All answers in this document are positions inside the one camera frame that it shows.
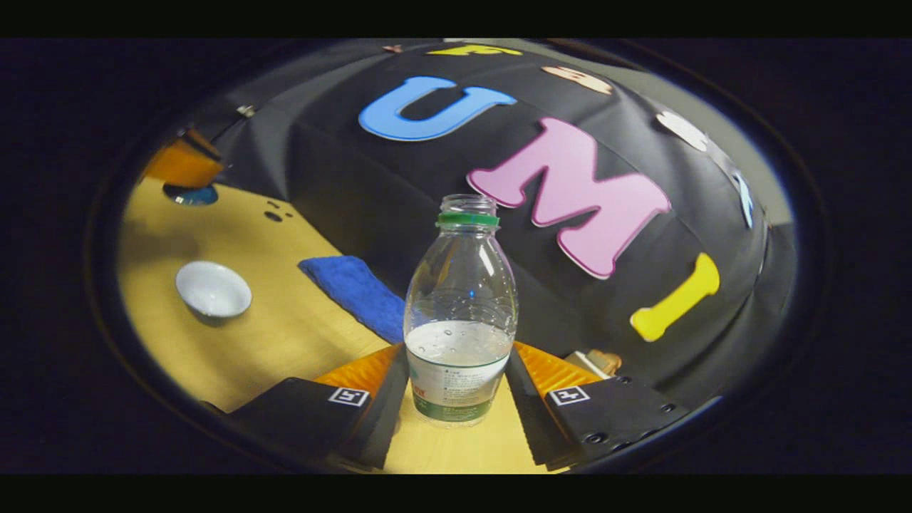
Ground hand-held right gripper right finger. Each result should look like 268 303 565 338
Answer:
506 341 690 468

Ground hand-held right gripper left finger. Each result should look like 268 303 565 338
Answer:
228 343 412 470

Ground dark blue teacup lid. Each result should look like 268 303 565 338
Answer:
162 183 219 208

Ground clear plastic water bottle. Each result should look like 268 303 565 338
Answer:
403 194 519 429

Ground blue towel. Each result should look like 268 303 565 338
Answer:
297 255 407 346

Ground black backdrop cloth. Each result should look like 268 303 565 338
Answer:
192 39 797 410

